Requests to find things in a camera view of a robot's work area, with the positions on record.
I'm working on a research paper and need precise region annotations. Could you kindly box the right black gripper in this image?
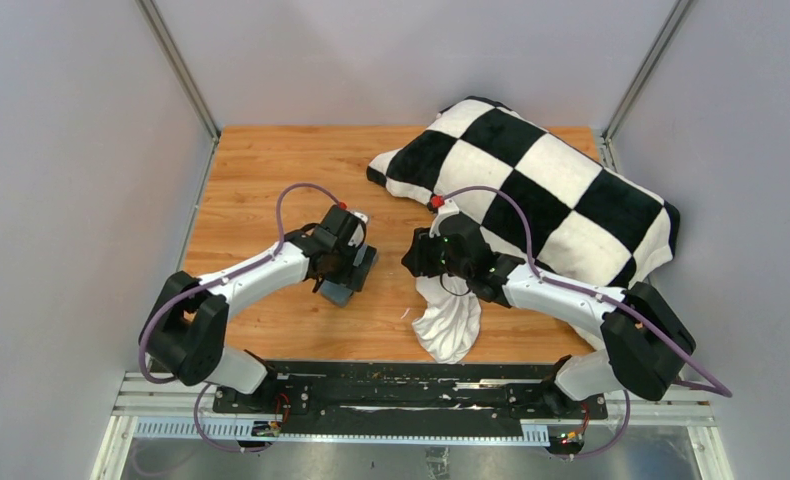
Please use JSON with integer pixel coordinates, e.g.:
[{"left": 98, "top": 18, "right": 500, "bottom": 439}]
[{"left": 402, "top": 226, "right": 472, "bottom": 281}]

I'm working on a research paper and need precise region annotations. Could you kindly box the grey glasses case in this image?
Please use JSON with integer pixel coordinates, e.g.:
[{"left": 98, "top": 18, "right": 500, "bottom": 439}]
[{"left": 318, "top": 245, "right": 378, "bottom": 308}]

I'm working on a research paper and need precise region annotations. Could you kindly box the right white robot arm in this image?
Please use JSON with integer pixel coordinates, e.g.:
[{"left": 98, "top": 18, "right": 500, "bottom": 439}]
[{"left": 401, "top": 214, "right": 696, "bottom": 418}]

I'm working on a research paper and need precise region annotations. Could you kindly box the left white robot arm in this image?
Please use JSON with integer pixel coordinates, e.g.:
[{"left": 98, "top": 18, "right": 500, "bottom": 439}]
[{"left": 138, "top": 205, "right": 377, "bottom": 413}]

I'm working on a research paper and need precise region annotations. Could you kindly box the white crumpled cloth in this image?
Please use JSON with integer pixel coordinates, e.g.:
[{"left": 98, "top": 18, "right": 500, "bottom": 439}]
[{"left": 412, "top": 274, "right": 482, "bottom": 364}]

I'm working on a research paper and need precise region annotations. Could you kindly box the black white checkered pillow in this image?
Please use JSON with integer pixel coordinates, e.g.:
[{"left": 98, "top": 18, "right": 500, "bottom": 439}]
[{"left": 366, "top": 96, "right": 680, "bottom": 287}]

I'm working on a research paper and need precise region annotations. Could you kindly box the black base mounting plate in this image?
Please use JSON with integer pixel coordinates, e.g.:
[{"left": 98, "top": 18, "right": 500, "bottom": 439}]
[{"left": 210, "top": 361, "right": 608, "bottom": 440}]

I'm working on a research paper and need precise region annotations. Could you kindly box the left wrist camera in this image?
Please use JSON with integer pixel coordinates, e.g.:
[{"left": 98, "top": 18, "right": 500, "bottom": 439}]
[{"left": 350, "top": 210, "right": 370, "bottom": 225}]

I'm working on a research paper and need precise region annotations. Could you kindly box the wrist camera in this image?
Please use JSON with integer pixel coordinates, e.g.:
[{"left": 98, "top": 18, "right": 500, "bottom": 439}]
[
  {"left": 430, "top": 200, "right": 461, "bottom": 236},
  {"left": 350, "top": 210, "right": 370, "bottom": 225}
]

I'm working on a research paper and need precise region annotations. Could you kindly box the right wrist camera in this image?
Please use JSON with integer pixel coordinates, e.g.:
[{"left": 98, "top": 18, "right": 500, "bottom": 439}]
[{"left": 430, "top": 200, "right": 461, "bottom": 236}]

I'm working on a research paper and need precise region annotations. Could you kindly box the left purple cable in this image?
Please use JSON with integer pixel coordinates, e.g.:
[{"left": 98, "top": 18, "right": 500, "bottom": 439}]
[{"left": 137, "top": 183, "right": 350, "bottom": 455}]

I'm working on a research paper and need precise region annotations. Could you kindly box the left aluminium frame post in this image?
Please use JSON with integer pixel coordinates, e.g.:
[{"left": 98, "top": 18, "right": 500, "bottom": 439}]
[{"left": 135, "top": 0, "right": 221, "bottom": 144}]

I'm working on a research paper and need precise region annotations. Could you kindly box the aluminium frame post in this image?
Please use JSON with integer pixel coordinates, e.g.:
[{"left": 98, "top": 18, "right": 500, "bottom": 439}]
[
  {"left": 602, "top": 0, "right": 696, "bottom": 143},
  {"left": 135, "top": 0, "right": 221, "bottom": 144}
]

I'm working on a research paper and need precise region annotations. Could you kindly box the right aluminium frame post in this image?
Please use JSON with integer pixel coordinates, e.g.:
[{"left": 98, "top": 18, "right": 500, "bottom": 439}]
[{"left": 602, "top": 0, "right": 696, "bottom": 143}]

